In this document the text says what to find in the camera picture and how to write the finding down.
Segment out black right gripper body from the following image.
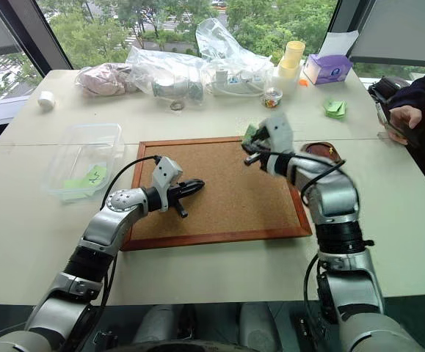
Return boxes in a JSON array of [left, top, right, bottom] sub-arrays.
[[244, 144, 272, 167]]

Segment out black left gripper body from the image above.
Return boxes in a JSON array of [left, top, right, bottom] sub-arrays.
[[166, 180, 191, 219]]

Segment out small green sticky note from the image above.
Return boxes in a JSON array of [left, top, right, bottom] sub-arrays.
[[242, 123, 261, 143]]

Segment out clear jar of pushpins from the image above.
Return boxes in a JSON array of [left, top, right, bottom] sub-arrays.
[[261, 87, 284, 110]]

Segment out dark brown wooden tray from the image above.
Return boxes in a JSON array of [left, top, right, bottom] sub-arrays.
[[301, 140, 346, 163]]

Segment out green note with writing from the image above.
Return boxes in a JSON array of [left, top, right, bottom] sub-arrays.
[[81, 163, 109, 187]]

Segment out purple tissue box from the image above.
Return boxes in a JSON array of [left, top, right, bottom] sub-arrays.
[[302, 30, 360, 87]]

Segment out clear plastic box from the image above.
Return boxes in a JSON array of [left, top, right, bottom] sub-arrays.
[[44, 122, 126, 203]]

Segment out plain green note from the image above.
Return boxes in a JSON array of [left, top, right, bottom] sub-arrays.
[[63, 177, 99, 196]]

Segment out person's hand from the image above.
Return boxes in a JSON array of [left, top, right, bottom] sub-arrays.
[[387, 105, 424, 144]]

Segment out wood-framed cork board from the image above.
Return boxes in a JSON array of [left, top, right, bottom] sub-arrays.
[[120, 136, 313, 252]]

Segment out white plastic container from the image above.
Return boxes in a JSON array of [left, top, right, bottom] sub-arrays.
[[272, 62, 305, 93]]

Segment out white power strip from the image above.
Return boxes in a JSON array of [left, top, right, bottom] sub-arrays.
[[211, 68, 267, 98]]

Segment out folded green paper notes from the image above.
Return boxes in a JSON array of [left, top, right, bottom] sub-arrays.
[[322, 97, 349, 120]]

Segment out stacked yellow cups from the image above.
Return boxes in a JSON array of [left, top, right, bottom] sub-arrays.
[[277, 40, 305, 79]]

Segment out clear bag with power strip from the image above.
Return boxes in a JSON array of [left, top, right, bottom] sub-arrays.
[[195, 17, 275, 98]]

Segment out crumpled clear plastic bag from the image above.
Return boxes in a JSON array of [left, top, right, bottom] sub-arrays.
[[125, 45, 209, 107]]

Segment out smartphone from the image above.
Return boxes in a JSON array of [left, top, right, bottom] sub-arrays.
[[374, 101, 415, 147]]

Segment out black bag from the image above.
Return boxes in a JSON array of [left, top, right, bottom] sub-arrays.
[[367, 75, 412, 109]]

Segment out pink stuff in bag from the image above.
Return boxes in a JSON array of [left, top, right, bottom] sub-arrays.
[[74, 62, 137, 98]]

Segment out white tape roll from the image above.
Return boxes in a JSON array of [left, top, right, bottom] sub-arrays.
[[37, 89, 57, 111]]

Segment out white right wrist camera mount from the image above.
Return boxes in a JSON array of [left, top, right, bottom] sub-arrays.
[[258, 111, 295, 155]]

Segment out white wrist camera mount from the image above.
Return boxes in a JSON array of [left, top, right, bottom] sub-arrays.
[[150, 156, 184, 213], [258, 111, 295, 155]]

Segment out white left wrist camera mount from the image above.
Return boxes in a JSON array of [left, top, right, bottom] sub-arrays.
[[150, 156, 184, 213]]

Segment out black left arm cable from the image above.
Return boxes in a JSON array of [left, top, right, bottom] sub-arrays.
[[101, 155, 162, 210]]

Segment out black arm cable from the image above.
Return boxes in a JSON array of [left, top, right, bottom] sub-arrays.
[[101, 155, 162, 210], [270, 151, 346, 207]]

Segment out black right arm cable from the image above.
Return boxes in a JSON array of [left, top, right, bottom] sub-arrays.
[[270, 151, 346, 207]]

